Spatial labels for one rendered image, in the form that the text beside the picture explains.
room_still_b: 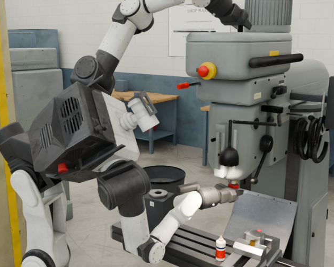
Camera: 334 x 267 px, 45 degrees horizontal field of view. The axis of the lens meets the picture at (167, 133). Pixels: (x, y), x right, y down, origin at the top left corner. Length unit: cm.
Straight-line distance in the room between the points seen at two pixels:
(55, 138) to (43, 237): 47
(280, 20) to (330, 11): 412
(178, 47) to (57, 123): 570
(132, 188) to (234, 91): 52
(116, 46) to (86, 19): 694
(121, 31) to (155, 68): 575
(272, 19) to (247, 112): 42
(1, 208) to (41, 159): 169
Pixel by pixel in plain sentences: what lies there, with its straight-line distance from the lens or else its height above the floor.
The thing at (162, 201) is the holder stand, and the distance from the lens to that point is 189.
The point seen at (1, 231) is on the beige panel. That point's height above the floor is 55.
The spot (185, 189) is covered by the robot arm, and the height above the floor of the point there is 129.
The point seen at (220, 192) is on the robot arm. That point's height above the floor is 127.
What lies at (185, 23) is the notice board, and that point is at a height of 208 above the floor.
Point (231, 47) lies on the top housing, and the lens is 138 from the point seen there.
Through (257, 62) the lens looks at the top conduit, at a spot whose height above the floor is 179.
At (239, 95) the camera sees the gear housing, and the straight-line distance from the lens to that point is 148.
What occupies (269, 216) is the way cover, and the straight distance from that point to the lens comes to 208.
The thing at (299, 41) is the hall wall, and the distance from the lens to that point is 597.
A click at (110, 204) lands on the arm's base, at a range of 126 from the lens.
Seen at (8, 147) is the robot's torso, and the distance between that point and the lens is 156.
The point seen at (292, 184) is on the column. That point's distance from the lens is 202.
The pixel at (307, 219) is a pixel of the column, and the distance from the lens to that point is 212.
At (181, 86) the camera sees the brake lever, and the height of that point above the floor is 170.
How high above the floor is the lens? 188
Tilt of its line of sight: 14 degrees down
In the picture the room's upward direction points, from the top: straight up
